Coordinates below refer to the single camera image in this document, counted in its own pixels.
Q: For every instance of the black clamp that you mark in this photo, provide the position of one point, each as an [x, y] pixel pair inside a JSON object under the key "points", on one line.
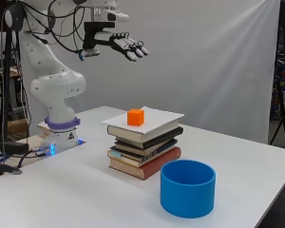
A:
{"points": [[6, 169]]}

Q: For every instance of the red-brown book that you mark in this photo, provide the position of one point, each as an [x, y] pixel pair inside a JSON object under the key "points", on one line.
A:
{"points": [[155, 166]]}

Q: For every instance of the thin dark book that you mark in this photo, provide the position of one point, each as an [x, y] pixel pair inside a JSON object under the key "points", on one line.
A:
{"points": [[148, 148]]}

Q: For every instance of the black tripod with pole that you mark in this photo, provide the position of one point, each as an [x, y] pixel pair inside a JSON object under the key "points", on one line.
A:
{"points": [[5, 95]]}

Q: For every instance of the book with light blue spine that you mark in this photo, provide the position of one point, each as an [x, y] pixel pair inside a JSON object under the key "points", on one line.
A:
{"points": [[129, 158]]}

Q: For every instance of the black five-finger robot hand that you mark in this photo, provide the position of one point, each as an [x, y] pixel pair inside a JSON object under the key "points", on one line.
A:
{"points": [[125, 42]]}

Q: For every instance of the white backdrop sheet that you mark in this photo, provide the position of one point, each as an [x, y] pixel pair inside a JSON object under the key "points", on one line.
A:
{"points": [[205, 63]]}

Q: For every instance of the orange cube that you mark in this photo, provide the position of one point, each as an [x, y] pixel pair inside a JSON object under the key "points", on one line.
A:
{"points": [[135, 117]]}

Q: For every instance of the blue round tub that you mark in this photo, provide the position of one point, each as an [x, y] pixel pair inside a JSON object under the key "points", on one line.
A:
{"points": [[186, 193]]}

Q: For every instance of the black book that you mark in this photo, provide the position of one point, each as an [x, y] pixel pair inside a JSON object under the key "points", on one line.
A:
{"points": [[161, 136]]}

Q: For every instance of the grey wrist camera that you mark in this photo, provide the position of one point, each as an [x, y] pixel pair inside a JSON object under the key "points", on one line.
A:
{"points": [[91, 52]]}

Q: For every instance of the book with dark green spine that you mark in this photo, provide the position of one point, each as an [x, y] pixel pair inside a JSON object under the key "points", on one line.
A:
{"points": [[133, 133]]}

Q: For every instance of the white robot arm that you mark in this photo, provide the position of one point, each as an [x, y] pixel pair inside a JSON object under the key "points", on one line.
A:
{"points": [[57, 85]]}

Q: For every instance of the black power box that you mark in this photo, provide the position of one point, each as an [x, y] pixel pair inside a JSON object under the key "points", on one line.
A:
{"points": [[14, 147]]}

